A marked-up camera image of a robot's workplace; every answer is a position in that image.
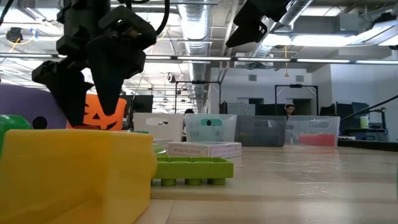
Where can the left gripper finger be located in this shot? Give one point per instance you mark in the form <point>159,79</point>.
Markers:
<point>65,90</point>
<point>115,68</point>

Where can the lime toy block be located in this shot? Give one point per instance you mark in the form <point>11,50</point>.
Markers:
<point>192,169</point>
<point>159,149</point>

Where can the dark monitor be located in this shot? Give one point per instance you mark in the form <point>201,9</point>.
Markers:
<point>141,104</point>

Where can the grey plastic bin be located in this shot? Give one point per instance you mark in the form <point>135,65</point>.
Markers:
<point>261,130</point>

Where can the round silver air duct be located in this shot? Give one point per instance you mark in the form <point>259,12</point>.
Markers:
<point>196,31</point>

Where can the slanted silver air duct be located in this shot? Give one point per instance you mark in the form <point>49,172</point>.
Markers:
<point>300,7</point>

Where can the clear plastic bin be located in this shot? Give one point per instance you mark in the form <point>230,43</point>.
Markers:
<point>311,124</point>
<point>192,133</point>

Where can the yellow toy block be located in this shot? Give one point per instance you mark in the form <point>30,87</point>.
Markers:
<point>74,177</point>

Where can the teal foam die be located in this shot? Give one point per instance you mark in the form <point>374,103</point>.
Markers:
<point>211,122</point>

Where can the pink playing card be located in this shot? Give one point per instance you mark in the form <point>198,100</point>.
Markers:
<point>205,150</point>

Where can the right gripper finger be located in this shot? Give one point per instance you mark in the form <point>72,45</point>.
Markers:
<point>248,31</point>

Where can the white plastic bin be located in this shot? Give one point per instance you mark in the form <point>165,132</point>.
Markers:
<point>158,130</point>

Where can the person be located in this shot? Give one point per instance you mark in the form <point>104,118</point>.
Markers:
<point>189,111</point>
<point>289,109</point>

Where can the pale green cup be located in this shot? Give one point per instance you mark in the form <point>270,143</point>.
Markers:
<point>364,122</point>

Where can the black gantry frame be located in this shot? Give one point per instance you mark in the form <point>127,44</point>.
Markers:
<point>295,86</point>
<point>199,82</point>

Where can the long green toy block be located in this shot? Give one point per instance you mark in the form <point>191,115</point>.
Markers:
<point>12,124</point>

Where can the red toy block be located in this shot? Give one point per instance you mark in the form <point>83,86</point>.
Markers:
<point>317,140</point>

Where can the orange pumpkin bucket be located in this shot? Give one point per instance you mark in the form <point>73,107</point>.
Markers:
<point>122,118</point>

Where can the purple foam die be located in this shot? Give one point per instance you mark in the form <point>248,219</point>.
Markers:
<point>18,102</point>

